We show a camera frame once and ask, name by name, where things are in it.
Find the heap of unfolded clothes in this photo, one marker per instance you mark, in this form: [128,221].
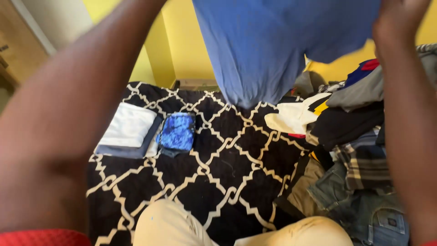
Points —
[348,143]

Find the blue t-shirt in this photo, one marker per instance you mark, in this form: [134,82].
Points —
[266,44]

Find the folded white cloth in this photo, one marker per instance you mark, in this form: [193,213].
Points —
[129,125]

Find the black patterned rug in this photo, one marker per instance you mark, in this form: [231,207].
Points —
[222,164]

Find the folded grey-blue cloth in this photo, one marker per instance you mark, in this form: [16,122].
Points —
[136,150]

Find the person's right hand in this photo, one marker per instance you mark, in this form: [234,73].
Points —
[396,20]

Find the wooden door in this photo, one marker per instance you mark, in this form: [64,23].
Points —
[17,44]

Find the person's red sleeve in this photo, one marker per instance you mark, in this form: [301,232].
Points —
[41,237]

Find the folded blue patterned cloth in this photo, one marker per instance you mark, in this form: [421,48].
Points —
[177,132]

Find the person's beige trousers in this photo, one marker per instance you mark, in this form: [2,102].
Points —
[232,229]

